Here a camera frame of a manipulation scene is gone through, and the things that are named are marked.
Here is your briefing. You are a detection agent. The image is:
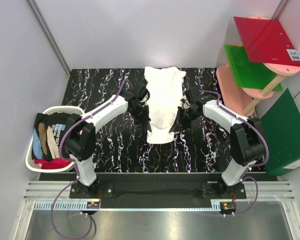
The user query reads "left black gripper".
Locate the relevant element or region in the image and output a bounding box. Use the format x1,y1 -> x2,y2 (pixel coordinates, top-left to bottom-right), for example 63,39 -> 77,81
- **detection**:
128,104 -> 152,133

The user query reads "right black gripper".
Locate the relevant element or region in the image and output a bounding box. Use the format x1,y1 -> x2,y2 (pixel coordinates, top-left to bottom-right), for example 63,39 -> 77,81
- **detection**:
169,106 -> 201,134

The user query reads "white daisy t-shirt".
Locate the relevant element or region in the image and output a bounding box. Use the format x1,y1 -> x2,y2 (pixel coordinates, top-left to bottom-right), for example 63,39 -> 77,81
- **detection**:
144,66 -> 187,145

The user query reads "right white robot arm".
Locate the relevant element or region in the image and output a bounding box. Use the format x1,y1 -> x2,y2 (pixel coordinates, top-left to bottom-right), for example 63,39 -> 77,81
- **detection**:
170,87 -> 269,199

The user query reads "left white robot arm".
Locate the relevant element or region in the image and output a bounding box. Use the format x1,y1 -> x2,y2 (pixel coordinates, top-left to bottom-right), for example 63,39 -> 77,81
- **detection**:
58,83 -> 152,198

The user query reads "black marble table mat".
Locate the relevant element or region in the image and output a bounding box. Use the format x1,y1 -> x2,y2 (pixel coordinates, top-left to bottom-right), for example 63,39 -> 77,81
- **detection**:
62,68 -> 231,173

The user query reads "pink wooden shelf stand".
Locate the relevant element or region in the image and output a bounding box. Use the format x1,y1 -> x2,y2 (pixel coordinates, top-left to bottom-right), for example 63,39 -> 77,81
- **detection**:
216,16 -> 300,116

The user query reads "light green plastic folder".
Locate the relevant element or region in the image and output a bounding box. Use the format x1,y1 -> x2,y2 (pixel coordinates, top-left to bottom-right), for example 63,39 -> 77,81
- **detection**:
223,44 -> 277,90

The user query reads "white perforated laundry basket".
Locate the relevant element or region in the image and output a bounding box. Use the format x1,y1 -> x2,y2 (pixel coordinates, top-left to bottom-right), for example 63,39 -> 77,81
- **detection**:
25,106 -> 84,173

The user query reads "black printed t-shirt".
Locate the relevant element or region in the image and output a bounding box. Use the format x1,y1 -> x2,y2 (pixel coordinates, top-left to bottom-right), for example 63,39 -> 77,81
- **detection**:
31,112 -> 70,159

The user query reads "red plastic folder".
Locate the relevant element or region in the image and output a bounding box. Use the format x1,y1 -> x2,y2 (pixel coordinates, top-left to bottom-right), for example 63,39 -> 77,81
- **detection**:
233,16 -> 300,67

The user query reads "red t-shirt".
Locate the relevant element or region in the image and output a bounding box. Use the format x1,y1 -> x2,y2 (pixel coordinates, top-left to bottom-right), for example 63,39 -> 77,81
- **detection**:
33,156 -> 72,170

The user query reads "corner aluminium post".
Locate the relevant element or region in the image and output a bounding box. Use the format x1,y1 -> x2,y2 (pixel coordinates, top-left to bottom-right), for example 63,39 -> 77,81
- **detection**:
25,0 -> 71,76

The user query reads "dark green ring binder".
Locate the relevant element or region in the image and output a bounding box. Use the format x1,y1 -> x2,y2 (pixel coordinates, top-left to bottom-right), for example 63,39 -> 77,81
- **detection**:
261,89 -> 300,176

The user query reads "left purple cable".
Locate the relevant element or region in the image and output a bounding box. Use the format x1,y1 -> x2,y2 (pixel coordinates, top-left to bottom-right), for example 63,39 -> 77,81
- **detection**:
50,78 -> 134,239

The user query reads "purple cable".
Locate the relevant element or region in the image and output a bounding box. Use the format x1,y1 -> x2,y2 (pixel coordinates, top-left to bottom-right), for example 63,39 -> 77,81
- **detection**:
199,90 -> 270,216
50,78 -> 134,239

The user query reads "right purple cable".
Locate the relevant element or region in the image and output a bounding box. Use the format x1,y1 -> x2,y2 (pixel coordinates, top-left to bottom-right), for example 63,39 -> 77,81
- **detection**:
199,90 -> 270,216

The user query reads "aluminium frame rail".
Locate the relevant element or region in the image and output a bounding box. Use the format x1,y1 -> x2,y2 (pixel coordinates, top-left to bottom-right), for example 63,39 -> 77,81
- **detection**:
23,181 -> 295,202

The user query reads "grey slotted cable duct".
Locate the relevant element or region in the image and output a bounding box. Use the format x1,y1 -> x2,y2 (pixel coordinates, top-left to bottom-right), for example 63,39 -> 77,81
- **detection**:
34,200 -> 101,211

